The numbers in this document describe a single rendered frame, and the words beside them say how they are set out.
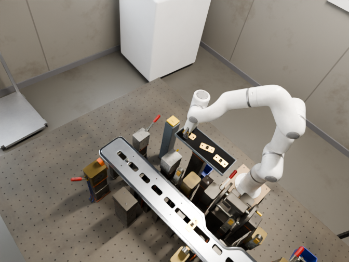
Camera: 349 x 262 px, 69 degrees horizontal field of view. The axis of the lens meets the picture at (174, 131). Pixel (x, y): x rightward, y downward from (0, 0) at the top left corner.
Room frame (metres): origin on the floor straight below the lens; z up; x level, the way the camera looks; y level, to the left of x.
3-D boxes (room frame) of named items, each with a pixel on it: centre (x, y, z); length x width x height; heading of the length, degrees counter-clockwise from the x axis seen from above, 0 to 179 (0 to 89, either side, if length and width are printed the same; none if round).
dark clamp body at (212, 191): (0.65, -0.30, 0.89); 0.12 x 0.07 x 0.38; 148
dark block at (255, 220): (0.51, -0.52, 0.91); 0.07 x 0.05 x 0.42; 148
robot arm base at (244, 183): (0.86, -0.59, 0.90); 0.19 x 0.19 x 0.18
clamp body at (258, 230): (0.47, -0.57, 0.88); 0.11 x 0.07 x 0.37; 148
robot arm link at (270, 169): (0.83, -0.59, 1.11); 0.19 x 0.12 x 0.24; 173
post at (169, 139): (0.99, 0.02, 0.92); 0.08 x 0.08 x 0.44; 58
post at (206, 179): (0.68, -0.25, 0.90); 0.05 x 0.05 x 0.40; 58
